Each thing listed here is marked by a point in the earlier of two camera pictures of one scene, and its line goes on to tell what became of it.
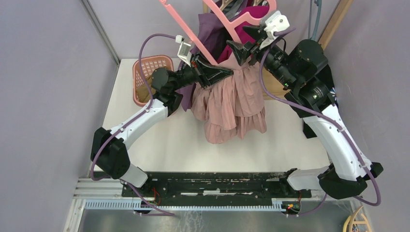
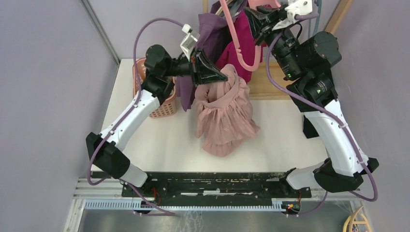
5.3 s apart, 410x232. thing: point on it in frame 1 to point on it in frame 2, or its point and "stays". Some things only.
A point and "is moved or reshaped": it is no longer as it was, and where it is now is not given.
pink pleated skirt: [233, 106] is moved or reshaped
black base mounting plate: [217, 185] stays
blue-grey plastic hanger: [318, 3] stays
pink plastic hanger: [232, 22] to [252, 5]
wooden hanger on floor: [352, 222] stays
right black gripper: [242, 51] to [262, 24]
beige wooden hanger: [225, 3] stays
